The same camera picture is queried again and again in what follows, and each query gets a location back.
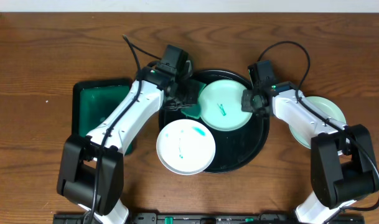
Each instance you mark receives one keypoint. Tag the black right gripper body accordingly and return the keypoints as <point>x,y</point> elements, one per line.
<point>249,103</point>

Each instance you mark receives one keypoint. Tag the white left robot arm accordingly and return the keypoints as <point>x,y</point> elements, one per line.
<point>91,165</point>

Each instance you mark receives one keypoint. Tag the black round tray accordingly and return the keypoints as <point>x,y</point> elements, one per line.
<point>234,148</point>

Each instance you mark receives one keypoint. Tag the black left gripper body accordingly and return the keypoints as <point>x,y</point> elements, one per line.
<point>183,97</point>

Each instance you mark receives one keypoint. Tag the mint green plate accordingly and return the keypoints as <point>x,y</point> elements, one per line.
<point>220,105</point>
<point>327,107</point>

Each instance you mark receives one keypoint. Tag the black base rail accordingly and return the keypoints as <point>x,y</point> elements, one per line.
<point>153,218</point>

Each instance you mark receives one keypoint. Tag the white plate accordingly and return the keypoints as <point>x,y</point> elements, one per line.
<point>185,147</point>

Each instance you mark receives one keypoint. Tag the green wavy sponge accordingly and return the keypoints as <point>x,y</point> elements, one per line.
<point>194,110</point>

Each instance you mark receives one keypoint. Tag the black rectangular soap tray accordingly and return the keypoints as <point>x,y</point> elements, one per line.
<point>93,101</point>

